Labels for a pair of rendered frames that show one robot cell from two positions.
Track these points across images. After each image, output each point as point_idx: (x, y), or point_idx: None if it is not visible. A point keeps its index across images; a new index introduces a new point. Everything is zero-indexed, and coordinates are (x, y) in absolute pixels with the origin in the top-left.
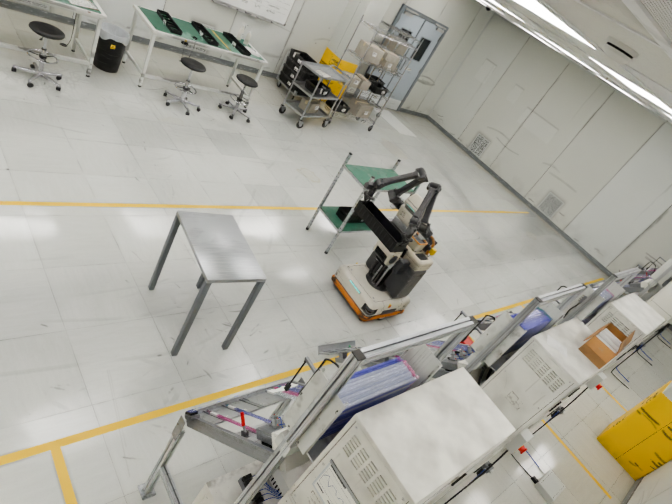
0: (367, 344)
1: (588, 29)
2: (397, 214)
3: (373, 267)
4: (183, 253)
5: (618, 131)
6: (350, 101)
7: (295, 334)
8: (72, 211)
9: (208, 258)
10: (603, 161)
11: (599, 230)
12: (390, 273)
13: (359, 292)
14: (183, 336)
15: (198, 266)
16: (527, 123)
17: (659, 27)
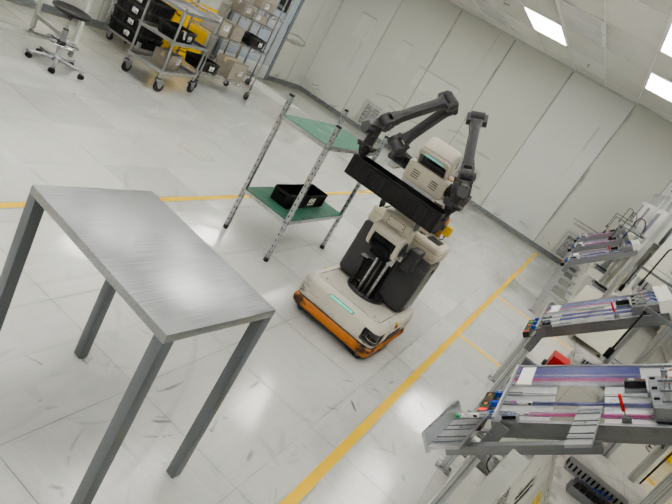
0: (383, 394)
1: None
2: (404, 175)
3: (358, 269)
4: (29, 292)
5: (526, 86)
6: (217, 58)
7: (281, 406)
8: None
9: (145, 283)
10: (514, 121)
11: (520, 200)
12: (388, 274)
13: (352, 312)
14: (96, 482)
15: (68, 313)
16: (422, 85)
17: None
